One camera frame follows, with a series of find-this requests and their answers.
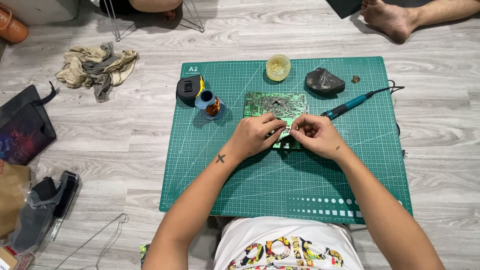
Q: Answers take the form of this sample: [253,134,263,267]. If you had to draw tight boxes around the person's right hand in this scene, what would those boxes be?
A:
[289,113,351,162]

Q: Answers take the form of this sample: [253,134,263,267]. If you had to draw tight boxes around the person's left hand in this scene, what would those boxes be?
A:
[228,112,287,159]

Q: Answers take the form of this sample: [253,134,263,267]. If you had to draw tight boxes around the green circuit board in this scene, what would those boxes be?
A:
[244,92,310,151]

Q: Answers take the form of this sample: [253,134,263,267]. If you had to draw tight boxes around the green cutting mat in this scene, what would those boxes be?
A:
[159,56,413,225]

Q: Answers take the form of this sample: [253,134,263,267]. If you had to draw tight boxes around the teal soldering iron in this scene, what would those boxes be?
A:
[321,91,376,121]

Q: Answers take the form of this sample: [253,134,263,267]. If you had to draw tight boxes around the dark soldering sponge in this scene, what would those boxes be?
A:
[305,67,346,95]

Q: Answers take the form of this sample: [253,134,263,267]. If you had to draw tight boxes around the yellow flux jar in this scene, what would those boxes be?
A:
[266,54,292,82]

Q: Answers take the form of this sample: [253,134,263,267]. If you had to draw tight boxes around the black yellow tape measure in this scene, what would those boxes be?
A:
[176,74,206,107]

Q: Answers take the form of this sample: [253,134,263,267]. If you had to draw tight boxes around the person's white printed shirt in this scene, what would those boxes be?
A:
[213,216,365,270]

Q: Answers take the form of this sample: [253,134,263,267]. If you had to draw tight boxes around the black mat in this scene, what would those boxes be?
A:
[325,0,436,20]

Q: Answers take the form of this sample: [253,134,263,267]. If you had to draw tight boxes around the green printed packet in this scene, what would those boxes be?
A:
[140,244,151,269]

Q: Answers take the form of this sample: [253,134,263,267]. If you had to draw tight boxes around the crumpled beige grey cloth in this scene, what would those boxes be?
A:
[55,41,138,103]

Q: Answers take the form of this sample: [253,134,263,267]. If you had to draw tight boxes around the metal chair legs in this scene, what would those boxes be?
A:
[100,0,206,42]

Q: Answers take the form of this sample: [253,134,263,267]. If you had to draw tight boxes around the black printed bag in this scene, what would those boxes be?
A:
[0,81,58,166]

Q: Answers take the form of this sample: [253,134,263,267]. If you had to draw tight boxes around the clear plastic bag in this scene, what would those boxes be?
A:
[7,173,80,256]

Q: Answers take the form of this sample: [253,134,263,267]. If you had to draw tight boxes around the white cabinet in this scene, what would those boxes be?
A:
[0,0,80,27]

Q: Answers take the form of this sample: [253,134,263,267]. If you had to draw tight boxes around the brown paper bag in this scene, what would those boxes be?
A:
[0,160,31,239]

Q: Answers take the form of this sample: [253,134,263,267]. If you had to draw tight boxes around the orange slipper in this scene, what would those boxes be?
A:
[0,5,29,44]

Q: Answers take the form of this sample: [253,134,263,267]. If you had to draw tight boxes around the cardboard box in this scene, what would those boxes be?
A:
[0,245,36,270]

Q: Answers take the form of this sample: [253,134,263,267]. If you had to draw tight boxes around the blue copper wire spool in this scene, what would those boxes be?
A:
[194,90,226,121]

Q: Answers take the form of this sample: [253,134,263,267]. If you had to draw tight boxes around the black soldering iron cable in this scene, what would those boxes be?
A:
[369,80,409,158]

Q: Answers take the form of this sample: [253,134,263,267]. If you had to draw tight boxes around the wire clothes hanger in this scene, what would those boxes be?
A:
[52,212,129,270]

